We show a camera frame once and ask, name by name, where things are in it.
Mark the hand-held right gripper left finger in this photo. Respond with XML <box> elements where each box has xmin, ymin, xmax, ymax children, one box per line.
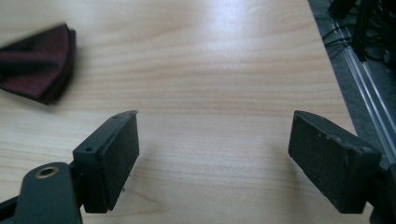
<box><xmin>72</xmin><ymin>109</ymin><xmax>140</xmax><ymax>215</ymax></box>

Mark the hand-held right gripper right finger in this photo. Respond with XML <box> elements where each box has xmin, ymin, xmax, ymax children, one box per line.
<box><xmin>288</xmin><ymin>109</ymin><xmax>383</xmax><ymax>215</ymax></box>

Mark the dark red striped bow tie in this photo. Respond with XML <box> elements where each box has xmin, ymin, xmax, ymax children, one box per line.
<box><xmin>0</xmin><ymin>22</ymin><xmax>77</xmax><ymax>105</ymax></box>

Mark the black metal stand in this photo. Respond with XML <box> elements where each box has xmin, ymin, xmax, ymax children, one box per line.
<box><xmin>328</xmin><ymin>0</ymin><xmax>379</xmax><ymax>63</ymax></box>

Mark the aluminium frame rail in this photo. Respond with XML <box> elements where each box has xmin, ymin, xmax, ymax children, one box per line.
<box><xmin>330</xmin><ymin>17</ymin><xmax>396</xmax><ymax>162</ymax></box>

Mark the black cable bundle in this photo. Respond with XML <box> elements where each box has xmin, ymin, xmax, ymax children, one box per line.
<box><xmin>321</xmin><ymin>0</ymin><xmax>396</xmax><ymax>64</ymax></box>

